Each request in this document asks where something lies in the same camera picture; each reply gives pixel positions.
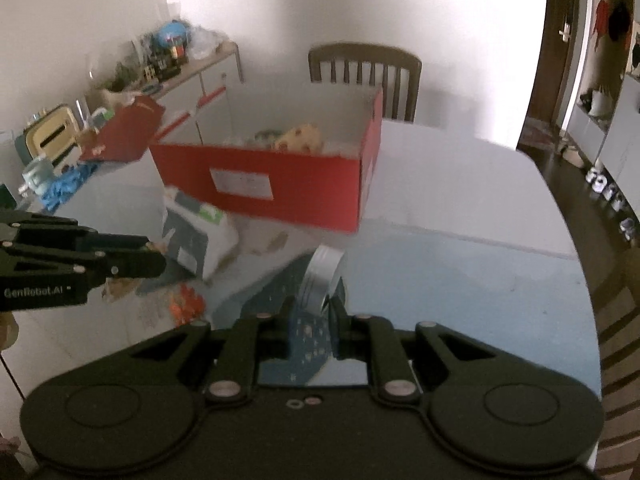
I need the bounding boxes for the red hanging garment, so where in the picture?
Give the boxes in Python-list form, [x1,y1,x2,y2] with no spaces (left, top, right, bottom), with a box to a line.
[594,0,612,52]

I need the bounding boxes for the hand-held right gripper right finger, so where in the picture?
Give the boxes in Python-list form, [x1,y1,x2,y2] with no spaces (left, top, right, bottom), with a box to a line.
[327,300,496,407]

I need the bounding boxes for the black hanging garment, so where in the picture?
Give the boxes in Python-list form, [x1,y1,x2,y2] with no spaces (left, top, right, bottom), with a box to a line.
[607,2,632,41]

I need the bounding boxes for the white green tissue pack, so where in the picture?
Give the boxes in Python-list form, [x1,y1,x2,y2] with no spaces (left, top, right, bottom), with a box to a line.
[161,186,240,281]

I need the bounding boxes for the red cardboard box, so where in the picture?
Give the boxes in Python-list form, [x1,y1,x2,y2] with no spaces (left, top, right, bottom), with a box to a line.
[150,85,385,234]

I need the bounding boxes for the wooden dining chair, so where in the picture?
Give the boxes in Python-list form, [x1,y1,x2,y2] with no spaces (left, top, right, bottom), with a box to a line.
[307,42,423,123]

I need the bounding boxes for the clear plastic bag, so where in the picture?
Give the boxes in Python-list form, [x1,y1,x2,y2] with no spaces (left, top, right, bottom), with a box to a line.
[190,27,223,61]

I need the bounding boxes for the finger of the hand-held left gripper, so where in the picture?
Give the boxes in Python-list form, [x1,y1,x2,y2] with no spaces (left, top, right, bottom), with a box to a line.
[0,250,167,292]
[0,209,154,256]

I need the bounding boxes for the white and wood cabinet unit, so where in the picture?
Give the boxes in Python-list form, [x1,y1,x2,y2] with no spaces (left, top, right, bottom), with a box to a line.
[565,0,640,196]

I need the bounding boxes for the pale blue toy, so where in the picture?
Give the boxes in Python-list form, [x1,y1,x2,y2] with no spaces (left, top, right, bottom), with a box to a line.
[22,155,54,191]

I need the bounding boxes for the round silver tin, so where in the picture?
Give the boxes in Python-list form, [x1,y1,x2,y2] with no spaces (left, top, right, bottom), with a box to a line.
[299,245,346,316]

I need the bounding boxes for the white wood-top sideboard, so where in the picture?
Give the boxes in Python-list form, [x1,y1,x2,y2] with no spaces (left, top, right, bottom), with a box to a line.
[75,42,245,131]

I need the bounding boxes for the white bag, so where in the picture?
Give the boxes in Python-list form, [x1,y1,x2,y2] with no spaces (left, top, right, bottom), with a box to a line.
[590,92,614,119]

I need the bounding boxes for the slatted wooden chair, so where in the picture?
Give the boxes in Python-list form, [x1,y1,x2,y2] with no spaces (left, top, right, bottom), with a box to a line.
[597,245,640,480]

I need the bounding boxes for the blue cloth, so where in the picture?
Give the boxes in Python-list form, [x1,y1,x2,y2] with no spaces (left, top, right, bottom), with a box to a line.
[40,162,101,211]

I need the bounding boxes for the small orange item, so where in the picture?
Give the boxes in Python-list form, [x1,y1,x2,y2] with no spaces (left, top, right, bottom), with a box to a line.
[169,284,206,323]

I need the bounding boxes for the beige spotted plush toy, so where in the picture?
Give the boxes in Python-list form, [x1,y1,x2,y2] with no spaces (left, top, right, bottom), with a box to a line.
[274,124,323,153]

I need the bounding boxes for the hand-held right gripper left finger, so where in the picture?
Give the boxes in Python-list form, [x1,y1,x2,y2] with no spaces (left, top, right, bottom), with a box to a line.
[131,296,297,406]

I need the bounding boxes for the yellow green appliance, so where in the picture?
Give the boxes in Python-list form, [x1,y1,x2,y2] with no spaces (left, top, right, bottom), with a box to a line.
[22,105,81,166]

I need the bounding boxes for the red box lid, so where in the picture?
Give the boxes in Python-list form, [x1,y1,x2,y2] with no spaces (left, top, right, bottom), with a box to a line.
[80,96,167,163]

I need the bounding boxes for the wooden door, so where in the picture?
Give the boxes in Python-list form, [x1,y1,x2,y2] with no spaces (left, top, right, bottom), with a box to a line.
[517,0,583,151]

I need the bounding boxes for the row of shoes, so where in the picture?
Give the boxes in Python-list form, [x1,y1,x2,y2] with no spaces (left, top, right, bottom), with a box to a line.
[585,157,640,246]

